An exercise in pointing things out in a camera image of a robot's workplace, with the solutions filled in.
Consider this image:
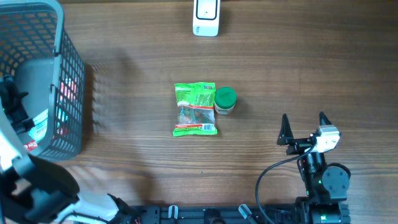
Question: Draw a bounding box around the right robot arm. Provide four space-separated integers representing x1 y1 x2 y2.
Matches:
277 112 351 224

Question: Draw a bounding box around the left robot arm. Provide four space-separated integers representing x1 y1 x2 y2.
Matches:
1 75 141 223

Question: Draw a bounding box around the right camera cable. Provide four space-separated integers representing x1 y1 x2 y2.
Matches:
255 143 317 224

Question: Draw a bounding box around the small red snack packet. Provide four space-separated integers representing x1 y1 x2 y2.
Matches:
60 78 78 101

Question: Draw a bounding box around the teal white tissue packet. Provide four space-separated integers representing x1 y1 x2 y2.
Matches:
28 109 49 143

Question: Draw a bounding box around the green snack packet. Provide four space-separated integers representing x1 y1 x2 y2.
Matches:
172 82 218 137

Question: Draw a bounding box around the red Nescafe sachet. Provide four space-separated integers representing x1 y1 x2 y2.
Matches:
24 140 38 152

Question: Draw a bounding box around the grey plastic shopping basket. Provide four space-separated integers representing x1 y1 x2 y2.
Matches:
1 1 86 161

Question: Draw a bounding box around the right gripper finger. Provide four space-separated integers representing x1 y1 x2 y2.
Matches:
277 114 294 146
319 111 332 126

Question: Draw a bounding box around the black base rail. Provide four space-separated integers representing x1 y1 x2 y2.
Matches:
130 203 351 224

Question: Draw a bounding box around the green lid jar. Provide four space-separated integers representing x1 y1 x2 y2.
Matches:
215 86 237 115

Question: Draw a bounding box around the white barcode scanner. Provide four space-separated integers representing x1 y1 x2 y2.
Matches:
193 0 221 37

